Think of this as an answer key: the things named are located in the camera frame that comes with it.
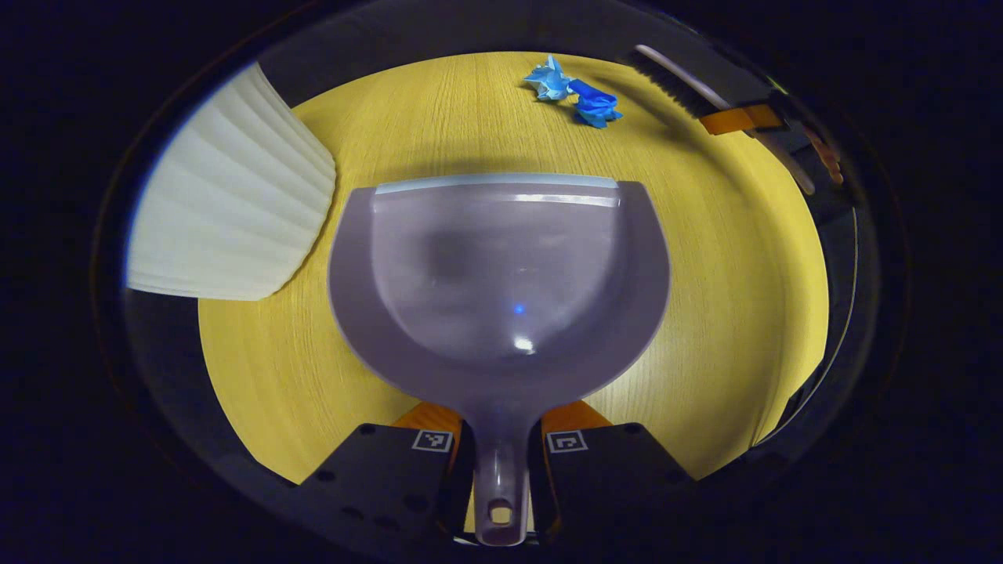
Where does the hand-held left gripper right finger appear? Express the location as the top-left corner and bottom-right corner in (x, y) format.
(527, 400), (694, 541)

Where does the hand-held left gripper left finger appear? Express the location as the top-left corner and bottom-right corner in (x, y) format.
(298, 402), (476, 541)

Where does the small pale pink broom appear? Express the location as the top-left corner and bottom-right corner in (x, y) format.
(627, 45), (817, 196)

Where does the dark blue paper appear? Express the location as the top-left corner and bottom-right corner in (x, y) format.
(568, 78), (624, 129)

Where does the pale pink dustpan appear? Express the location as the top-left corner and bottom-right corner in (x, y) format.
(328, 173), (672, 547)

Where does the white ribbed garbage bin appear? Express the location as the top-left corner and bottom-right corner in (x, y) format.
(125, 63), (338, 302)

